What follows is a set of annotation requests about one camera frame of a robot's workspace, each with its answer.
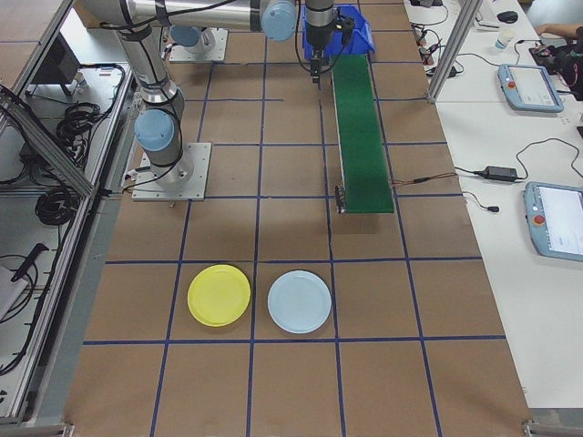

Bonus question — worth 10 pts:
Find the black handled tool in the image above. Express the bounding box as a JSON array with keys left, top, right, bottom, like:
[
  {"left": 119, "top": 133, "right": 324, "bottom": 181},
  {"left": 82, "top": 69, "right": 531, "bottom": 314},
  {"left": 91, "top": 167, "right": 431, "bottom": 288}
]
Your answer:
[{"left": 9, "top": 243, "right": 50, "bottom": 282}]

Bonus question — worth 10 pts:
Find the green belt conveyor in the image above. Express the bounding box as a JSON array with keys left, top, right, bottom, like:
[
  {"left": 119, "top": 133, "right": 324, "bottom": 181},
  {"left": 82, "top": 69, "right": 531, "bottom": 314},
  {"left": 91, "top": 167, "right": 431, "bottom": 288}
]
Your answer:
[{"left": 330, "top": 53, "right": 396, "bottom": 216}]

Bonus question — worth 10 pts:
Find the person bare forearm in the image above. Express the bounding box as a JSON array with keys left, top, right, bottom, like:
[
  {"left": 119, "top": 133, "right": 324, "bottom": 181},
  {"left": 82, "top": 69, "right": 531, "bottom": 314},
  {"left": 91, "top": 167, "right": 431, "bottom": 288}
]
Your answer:
[{"left": 533, "top": 23, "right": 583, "bottom": 40}]

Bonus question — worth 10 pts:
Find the light blue round plate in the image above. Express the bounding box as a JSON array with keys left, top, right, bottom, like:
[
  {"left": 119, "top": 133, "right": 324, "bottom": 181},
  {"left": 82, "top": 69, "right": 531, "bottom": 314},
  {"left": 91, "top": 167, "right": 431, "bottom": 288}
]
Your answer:
[{"left": 266, "top": 269, "right": 332, "bottom": 335}]

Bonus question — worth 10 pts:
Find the black device with red parts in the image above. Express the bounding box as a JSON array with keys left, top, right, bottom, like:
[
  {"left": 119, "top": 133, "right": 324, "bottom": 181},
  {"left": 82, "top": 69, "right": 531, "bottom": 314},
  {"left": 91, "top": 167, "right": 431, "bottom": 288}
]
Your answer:
[{"left": 529, "top": 40, "right": 583, "bottom": 100}]

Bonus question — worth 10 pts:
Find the V-shaped metal bar frame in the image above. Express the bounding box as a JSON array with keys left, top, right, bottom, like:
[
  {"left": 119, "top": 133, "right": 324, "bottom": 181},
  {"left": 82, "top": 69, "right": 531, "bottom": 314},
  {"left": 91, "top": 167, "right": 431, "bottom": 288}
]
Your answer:
[{"left": 0, "top": 0, "right": 138, "bottom": 424}]

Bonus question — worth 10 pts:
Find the white square base plate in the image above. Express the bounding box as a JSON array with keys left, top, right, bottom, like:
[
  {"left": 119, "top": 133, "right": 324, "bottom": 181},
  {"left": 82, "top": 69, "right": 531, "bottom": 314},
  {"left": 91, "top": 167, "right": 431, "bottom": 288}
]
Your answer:
[
  {"left": 130, "top": 141, "right": 213, "bottom": 202},
  {"left": 168, "top": 27, "right": 229, "bottom": 64}
]

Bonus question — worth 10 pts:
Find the red conveyor wire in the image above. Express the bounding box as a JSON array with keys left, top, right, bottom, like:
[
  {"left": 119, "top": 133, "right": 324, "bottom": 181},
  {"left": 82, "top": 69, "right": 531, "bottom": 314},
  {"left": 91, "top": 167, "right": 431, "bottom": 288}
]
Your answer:
[{"left": 390, "top": 173, "right": 458, "bottom": 187}]

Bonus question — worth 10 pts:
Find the aluminium profile post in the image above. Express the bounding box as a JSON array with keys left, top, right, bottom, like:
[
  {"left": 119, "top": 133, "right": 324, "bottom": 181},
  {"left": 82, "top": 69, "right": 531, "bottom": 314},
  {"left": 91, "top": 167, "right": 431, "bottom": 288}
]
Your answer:
[{"left": 425, "top": 0, "right": 485, "bottom": 105}]

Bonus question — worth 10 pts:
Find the black box in frame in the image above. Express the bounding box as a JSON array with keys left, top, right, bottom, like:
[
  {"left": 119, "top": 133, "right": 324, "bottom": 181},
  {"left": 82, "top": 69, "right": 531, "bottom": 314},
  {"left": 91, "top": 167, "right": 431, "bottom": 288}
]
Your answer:
[{"left": 30, "top": 30, "right": 84, "bottom": 97}]

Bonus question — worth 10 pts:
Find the yellow round plate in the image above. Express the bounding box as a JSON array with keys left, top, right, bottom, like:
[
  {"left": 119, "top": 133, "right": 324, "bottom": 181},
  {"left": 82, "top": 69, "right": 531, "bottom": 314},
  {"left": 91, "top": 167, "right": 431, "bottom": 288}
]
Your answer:
[{"left": 187, "top": 263, "right": 252, "bottom": 328}]

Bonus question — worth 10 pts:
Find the black power adapter brick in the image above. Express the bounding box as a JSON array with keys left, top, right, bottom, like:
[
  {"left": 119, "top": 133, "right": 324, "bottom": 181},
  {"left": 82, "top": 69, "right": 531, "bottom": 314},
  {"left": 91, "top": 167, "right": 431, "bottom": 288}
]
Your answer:
[{"left": 486, "top": 165, "right": 519, "bottom": 182}]

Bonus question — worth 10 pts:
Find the grey blue teach pendant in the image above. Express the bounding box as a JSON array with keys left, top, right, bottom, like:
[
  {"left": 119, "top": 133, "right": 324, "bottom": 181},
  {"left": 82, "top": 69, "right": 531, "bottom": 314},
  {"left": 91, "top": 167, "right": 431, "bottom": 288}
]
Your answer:
[
  {"left": 497, "top": 63, "right": 566, "bottom": 114},
  {"left": 522, "top": 180, "right": 583, "bottom": 264}
]

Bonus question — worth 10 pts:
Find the black cable bundle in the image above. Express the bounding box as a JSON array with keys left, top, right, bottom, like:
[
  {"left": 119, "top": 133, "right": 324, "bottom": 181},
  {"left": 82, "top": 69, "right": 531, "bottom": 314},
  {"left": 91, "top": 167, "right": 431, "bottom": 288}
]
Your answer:
[
  {"left": 35, "top": 188, "right": 77, "bottom": 228},
  {"left": 56, "top": 101, "right": 114, "bottom": 147}
]

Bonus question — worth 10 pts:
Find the black cable with plug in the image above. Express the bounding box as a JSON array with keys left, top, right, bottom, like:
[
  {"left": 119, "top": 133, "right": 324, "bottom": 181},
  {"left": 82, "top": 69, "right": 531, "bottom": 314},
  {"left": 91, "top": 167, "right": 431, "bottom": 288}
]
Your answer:
[{"left": 463, "top": 192, "right": 500, "bottom": 214}]

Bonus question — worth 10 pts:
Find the grey power strip with plugs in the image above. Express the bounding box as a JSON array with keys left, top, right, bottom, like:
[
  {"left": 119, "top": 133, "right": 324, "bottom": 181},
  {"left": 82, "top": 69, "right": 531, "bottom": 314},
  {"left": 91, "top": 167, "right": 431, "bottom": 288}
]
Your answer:
[{"left": 412, "top": 22, "right": 445, "bottom": 69}]

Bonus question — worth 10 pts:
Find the white side table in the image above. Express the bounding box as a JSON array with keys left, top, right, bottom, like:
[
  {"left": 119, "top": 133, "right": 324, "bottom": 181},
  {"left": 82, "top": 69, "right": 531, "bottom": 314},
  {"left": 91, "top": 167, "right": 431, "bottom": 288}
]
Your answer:
[{"left": 403, "top": 0, "right": 583, "bottom": 411}]

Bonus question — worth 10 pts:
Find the blue plastic storage bin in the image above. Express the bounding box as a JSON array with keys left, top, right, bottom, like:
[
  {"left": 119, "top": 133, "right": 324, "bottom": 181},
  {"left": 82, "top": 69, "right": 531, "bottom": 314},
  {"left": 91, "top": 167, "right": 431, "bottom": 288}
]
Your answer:
[{"left": 298, "top": 3, "right": 377, "bottom": 63}]

